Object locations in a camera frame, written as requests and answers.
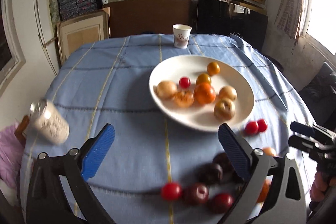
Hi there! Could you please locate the carved wooden chair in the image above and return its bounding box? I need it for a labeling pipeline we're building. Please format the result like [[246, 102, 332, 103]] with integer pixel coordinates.
[[16, 115, 30, 140]]

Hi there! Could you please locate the printed paper cup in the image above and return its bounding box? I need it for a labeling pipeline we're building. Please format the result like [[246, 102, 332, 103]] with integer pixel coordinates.
[[173, 24, 192, 49]]

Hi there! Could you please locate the deep orange mandarin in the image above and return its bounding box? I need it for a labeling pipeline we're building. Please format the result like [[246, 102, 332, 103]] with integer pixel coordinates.
[[194, 82, 216, 105], [256, 179, 271, 203]]

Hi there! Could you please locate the beige framed picture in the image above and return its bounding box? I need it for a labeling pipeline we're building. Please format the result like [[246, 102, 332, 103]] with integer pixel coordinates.
[[56, 7, 111, 64]]

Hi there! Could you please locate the small orange mandarin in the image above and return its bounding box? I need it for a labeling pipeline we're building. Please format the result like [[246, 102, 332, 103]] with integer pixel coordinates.
[[207, 62, 221, 76], [196, 73, 212, 86]]

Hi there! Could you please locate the white oval plate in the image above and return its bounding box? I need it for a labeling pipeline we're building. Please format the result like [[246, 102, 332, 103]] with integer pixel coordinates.
[[149, 55, 255, 132]]

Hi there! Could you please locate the white wall conduit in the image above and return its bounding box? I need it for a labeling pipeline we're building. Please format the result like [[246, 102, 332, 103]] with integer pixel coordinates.
[[34, 0, 59, 76]]

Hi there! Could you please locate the person's right hand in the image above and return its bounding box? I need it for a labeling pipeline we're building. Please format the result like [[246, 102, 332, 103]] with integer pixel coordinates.
[[310, 171, 332, 201]]

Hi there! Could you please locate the bright sunlit window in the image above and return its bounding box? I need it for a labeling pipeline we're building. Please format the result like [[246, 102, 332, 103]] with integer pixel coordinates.
[[302, 0, 336, 56]]

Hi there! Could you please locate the black cushion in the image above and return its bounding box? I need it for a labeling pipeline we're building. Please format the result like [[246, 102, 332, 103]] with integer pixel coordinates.
[[298, 61, 336, 114]]

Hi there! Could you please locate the grey framed window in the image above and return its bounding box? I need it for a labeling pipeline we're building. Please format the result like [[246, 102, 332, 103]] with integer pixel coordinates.
[[0, 0, 27, 93]]

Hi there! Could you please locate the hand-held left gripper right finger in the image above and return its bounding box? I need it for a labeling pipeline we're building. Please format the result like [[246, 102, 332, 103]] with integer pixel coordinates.
[[218, 123, 307, 224]]

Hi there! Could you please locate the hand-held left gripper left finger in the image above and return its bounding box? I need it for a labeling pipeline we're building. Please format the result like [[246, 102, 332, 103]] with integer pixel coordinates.
[[26, 123, 116, 224]]

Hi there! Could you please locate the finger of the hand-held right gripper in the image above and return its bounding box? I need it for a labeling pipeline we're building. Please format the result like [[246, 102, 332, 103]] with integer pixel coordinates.
[[290, 122, 336, 140], [288, 135, 319, 159]]

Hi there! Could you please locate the pink garment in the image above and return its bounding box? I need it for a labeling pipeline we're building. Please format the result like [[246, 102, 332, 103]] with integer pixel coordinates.
[[0, 124, 27, 188]]

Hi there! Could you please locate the blue checked tablecloth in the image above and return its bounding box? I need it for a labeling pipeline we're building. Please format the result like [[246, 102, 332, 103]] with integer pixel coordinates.
[[20, 34, 315, 224]]

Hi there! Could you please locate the brown wooden board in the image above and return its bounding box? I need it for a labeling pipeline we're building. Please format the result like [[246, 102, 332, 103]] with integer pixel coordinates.
[[106, 0, 200, 38]]

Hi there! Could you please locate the pale orange mandarin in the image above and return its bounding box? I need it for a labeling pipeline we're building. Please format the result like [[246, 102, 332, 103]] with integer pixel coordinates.
[[174, 90, 195, 108]]

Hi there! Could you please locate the white drink can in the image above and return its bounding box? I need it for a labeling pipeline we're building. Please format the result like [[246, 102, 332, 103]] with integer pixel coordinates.
[[28, 98, 70, 145]]

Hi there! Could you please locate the stack of blue patterned boxes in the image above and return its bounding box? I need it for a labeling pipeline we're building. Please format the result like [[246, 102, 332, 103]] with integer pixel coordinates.
[[56, 0, 103, 21]]

